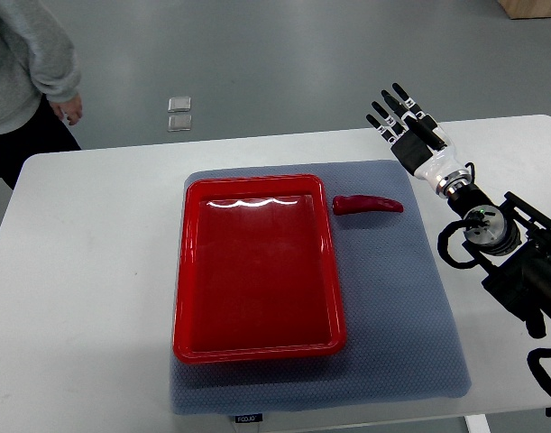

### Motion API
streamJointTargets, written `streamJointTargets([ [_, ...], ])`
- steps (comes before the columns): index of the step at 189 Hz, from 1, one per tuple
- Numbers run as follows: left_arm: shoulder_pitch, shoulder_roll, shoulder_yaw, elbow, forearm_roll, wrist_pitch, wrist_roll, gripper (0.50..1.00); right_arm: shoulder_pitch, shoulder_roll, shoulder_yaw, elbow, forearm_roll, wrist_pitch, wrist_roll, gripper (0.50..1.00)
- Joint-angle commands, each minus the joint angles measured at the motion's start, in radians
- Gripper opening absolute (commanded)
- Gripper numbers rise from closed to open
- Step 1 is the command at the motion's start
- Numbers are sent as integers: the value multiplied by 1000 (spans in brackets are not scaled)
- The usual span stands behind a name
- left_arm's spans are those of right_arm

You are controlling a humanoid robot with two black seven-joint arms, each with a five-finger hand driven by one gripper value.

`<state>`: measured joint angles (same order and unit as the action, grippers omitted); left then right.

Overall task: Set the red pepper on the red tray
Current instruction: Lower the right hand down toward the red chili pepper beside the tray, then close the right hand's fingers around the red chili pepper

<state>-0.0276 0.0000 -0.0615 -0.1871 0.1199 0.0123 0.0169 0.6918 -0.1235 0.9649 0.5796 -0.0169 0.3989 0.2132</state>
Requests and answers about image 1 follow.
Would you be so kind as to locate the person's bare hand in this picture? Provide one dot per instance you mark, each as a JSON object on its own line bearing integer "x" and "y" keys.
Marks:
{"x": 70, "y": 111}

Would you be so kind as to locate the person torso grey sweatshirt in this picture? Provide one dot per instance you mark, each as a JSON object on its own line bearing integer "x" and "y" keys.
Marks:
{"x": 28, "y": 125}

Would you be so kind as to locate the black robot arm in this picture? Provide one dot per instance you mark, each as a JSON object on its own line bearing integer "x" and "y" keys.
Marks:
{"x": 510, "y": 241}

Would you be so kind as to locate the grey sweatshirt sleeve forearm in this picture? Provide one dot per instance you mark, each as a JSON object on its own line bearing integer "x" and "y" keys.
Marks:
{"x": 52, "y": 61}

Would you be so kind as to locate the grey mesh mat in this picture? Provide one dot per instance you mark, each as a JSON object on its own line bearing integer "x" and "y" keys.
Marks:
{"x": 401, "y": 339}

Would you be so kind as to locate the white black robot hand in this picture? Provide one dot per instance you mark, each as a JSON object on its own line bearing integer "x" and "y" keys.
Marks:
{"x": 429, "y": 155}

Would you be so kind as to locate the upper metal floor plate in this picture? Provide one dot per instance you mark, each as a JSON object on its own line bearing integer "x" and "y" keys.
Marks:
{"x": 179, "y": 104}

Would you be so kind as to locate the red plastic tray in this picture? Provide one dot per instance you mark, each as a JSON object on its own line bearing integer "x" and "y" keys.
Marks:
{"x": 257, "y": 272}

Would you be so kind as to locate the red pepper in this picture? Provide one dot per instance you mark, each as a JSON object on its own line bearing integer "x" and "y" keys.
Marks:
{"x": 354, "y": 204}

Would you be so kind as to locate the wooden box corner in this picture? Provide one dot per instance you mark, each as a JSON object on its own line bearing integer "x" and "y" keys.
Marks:
{"x": 526, "y": 9}

